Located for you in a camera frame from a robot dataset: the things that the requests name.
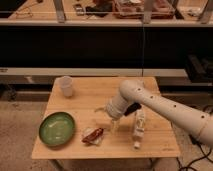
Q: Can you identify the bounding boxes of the red snack wrapper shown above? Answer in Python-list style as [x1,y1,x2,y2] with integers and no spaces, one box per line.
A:
[82,128,104,145]

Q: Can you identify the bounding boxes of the translucent plastic cup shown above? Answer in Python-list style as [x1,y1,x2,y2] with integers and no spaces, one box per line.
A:
[59,76,73,97]

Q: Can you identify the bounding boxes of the dark equipment at right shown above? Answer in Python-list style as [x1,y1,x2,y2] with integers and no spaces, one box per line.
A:
[185,55,213,83]

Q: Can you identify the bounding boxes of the green round plate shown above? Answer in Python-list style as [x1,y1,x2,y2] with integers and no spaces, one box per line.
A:
[39,112,75,147]

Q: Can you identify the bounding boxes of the clear plastic bottle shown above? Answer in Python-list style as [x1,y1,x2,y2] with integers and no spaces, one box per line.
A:
[133,110,145,149]

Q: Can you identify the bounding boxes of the black floor cable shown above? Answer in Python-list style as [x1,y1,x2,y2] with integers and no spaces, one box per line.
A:
[175,133,213,171]

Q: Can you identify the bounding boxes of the tray with clutter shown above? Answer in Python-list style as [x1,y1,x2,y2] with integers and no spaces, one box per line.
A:
[113,0,175,19]

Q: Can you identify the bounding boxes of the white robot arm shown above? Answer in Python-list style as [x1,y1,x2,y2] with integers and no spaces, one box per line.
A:
[98,80,213,148]

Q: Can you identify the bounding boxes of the wooden table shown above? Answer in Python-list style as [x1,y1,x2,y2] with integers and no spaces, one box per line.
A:
[31,76,181,171]

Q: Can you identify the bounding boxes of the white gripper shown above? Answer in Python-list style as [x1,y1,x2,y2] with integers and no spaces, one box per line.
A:
[94,97,128,133]

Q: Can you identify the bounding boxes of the black smartphone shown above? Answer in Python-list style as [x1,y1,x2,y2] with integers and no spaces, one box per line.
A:
[124,103,141,116]

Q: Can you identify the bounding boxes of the black device on shelf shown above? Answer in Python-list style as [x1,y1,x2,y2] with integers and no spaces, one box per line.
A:
[73,4,85,16]

